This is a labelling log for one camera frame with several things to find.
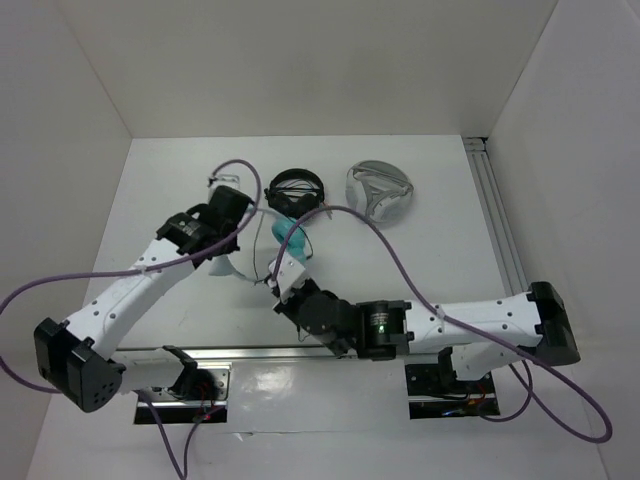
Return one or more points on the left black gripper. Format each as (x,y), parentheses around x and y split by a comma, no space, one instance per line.
(234,245)

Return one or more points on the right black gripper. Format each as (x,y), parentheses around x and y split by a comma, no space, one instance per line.
(286,307)

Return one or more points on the teal cat-ear headphones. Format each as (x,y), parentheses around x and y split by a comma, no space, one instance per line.
(299,246)

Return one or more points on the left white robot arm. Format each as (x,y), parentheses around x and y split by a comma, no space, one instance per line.
(79,355)

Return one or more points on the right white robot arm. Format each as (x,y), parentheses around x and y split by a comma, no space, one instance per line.
(468,339)

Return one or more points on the black headphones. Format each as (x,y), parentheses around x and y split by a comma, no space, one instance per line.
(295,192)

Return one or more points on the white grey headphones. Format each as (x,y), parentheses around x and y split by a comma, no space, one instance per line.
(379,191)

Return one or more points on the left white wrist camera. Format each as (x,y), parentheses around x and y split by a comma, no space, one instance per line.
(227,180)

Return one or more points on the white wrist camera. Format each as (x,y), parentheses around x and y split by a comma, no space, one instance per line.
(227,180)
(291,274)

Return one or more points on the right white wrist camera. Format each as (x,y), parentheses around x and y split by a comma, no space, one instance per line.
(291,274)

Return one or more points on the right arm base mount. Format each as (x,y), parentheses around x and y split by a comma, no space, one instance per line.
(430,398)

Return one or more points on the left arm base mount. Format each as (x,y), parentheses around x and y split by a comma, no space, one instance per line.
(207,399)

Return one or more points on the aluminium rail front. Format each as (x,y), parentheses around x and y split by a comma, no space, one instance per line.
(264,353)

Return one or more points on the aluminium rail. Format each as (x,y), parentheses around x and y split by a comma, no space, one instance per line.
(508,259)
(264,353)

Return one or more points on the aluminium rail right side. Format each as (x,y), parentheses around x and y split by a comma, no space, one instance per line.
(508,259)

